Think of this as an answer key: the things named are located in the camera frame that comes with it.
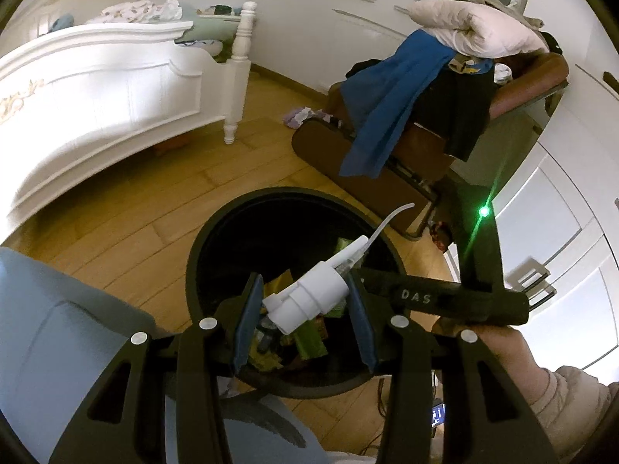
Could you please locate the beige garment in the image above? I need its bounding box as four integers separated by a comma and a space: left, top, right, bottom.
473, 0, 545, 30

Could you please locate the person's right hand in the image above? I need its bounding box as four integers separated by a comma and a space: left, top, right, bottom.
432, 321, 549, 399

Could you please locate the green bed sheet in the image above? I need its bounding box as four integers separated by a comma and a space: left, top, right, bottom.
176, 7, 243, 46

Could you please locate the black cloth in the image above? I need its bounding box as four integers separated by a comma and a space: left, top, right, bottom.
411, 58, 495, 162

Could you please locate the white bed frame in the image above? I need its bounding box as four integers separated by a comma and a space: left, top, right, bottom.
0, 2, 257, 247

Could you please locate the white pump nozzle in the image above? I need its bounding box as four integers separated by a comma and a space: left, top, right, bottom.
262, 202, 417, 335

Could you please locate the blue cloth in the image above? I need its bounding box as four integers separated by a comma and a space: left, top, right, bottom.
339, 29, 458, 179

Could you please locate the purple cloth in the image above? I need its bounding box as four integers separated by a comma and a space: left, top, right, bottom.
283, 105, 334, 130

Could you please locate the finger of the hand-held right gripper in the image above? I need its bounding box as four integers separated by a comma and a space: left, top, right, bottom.
357, 267, 529, 326

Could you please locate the floral blanket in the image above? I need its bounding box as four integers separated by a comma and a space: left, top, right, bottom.
86, 0, 183, 26

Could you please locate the gold wrapper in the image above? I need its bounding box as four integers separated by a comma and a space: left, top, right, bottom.
249, 349, 286, 372

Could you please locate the white pillow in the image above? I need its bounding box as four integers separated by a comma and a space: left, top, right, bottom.
410, 0, 549, 58

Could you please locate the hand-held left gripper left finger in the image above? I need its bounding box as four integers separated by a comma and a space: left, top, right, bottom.
48, 273, 264, 464

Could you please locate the person's right forearm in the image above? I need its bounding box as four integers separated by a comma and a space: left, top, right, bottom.
525, 365, 611, 464

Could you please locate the large green packet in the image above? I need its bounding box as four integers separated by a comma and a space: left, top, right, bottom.
291, 319, 330, 361

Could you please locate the black cable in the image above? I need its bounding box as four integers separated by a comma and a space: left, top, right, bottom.
365, 376, 393, 451

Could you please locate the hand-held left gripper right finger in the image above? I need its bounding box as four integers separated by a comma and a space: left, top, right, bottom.
345, 273, 562, 464

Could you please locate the brown lounge chair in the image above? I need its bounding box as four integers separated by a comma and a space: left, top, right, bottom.
291, 51, 569, 242

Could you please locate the black trash bin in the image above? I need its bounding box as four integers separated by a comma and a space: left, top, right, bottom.
185, 186, 404, 399

